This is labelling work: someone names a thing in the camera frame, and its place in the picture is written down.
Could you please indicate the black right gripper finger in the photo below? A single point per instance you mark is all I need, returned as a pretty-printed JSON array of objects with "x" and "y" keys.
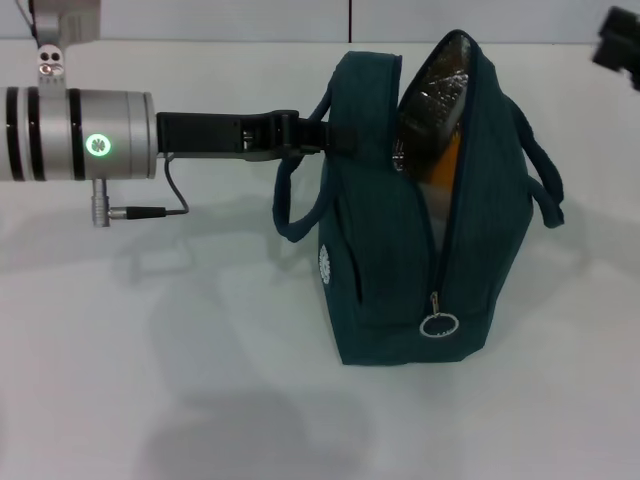
[{"x": 620, "y": 40}]

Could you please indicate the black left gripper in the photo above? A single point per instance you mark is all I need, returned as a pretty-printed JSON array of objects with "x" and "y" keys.
[{"x": 220, "y": 135}]

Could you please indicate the orange pear with stem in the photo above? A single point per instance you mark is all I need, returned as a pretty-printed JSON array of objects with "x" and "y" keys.
[{"x": 445, "y": 165}]

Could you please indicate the dark blue fabric lunch bag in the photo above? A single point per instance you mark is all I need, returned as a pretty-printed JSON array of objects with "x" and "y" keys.
[{"x": 380, "y": 280}]

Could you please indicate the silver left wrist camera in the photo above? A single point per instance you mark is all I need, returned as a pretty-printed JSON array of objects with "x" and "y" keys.
[{"x": 60, "y": 40}]

